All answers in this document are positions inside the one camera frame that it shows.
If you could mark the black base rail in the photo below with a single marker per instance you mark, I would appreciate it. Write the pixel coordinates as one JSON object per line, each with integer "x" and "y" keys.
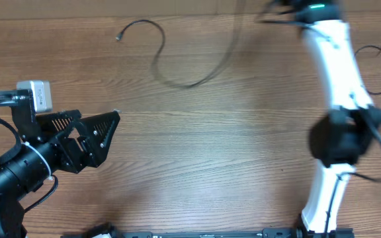
{"x": 108, "y": 230}

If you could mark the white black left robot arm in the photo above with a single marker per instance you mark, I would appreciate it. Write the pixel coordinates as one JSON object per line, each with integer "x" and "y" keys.
{"x": 24, "y": 173}

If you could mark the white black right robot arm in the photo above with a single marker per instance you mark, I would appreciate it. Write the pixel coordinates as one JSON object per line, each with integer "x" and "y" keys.
{"x": 350, "y": 124}

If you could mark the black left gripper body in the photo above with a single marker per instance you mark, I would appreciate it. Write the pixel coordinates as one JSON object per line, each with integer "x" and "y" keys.
{"x": 74, "y": 161}

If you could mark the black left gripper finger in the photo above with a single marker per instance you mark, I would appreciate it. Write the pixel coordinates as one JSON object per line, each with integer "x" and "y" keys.
{"x": 96, "y": 133}
{"x": 52, "y": 124}

